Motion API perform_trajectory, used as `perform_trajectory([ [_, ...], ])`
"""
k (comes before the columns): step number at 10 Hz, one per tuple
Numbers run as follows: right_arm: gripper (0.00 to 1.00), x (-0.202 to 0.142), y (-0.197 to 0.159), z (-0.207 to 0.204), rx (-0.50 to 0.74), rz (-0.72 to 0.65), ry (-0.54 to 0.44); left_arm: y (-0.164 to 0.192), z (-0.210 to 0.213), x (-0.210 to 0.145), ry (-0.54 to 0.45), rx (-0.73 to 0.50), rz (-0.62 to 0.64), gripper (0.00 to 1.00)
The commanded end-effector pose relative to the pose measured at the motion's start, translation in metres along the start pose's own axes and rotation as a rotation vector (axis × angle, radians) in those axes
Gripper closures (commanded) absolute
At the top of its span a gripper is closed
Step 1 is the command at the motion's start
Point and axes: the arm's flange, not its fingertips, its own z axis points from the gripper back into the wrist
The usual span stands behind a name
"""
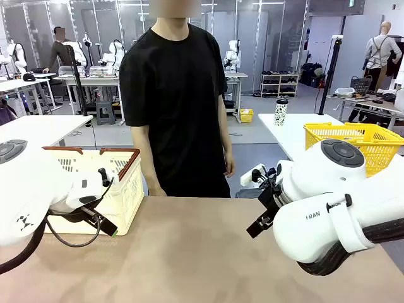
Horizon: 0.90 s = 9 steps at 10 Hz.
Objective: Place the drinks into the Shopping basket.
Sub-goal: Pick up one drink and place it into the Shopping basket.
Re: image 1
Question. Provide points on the mannequin with grey shirt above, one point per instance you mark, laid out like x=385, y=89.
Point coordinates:
x=380, y=53

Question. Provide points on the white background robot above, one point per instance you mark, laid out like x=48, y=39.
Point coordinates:
x=113, y=55
x=79, y=52
x=17, y=57
x=232, y=53

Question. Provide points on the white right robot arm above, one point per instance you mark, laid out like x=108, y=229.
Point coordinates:
x=331, y=221

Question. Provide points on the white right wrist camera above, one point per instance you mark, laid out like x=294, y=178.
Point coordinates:
x=247, y=178

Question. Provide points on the white robot workstation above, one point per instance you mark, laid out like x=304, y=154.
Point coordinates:
x=235, y=94

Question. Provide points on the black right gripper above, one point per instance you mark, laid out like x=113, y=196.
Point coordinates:
x=271, y=195

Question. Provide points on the white shoe rack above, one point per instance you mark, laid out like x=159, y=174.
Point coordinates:
x=279, y=85

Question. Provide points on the person's left hand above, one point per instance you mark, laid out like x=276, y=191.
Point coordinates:
x=229, y=164

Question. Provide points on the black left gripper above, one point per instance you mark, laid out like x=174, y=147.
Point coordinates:
x=72, y=217

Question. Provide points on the person's left forearm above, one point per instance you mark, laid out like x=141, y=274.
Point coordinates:
x=228, y=135

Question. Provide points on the white workbench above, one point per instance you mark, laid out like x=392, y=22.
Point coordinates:
x=91, y=80

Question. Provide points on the small yellow basket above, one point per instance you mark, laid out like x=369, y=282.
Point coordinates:
x=247, y=116

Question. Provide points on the cluttered background table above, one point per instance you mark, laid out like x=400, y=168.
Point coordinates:
x=363, y=101

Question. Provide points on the white background desk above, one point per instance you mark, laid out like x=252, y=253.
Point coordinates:
x=19, y=85

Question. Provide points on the yellow plastic shopping basket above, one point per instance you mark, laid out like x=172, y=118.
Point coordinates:
x=378, y=148

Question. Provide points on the white side table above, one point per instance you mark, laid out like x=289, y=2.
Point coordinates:
x=293, y=132

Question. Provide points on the grey step stool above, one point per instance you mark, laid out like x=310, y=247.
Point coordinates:
x=105, y=112

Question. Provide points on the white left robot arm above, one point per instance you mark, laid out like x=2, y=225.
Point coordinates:
x=31, y=189

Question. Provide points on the person in black t-shirt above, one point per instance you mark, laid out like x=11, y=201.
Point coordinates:
x=173, y=110

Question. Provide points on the black tripod with white top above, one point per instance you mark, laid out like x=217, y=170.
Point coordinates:
x=329, y=79

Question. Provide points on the black-spotted white tumbler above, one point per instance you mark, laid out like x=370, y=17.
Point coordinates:
x=281, y=112

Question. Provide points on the background person in dark clothes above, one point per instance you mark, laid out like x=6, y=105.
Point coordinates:
x=60, y=50

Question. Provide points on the clear plastic container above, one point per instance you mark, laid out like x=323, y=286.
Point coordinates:
x=101, y=70
x=71, y=71

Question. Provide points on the cream basket with brown rim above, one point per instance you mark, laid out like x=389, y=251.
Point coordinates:
x=126, y=202

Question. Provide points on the white plastic tub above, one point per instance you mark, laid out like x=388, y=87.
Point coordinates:
x=344, y=92

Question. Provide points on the black bags pile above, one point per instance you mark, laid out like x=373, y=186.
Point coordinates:
x=311, y=74

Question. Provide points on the person's right hand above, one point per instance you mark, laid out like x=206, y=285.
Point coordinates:
x=156, y=191

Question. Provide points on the person's right forearm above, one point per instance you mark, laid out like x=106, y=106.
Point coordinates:
x=143, y=167

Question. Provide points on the black cap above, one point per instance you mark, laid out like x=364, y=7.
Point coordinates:
x=29, y=77

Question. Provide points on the black tripod pole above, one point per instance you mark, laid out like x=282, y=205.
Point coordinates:
x=77, y=82

